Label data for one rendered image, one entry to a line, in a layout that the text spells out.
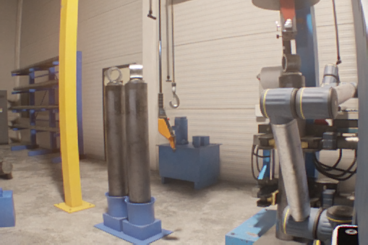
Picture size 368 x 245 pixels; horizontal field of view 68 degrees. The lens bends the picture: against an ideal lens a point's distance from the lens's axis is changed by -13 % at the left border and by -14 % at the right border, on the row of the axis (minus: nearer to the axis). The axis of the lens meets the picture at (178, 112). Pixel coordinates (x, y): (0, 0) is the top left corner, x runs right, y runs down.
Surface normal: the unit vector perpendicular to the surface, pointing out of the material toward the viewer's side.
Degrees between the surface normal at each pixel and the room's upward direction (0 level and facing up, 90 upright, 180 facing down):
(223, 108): 90
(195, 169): 90
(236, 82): 90
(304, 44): 90
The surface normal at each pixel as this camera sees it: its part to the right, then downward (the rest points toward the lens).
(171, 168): -0.63, 0.04
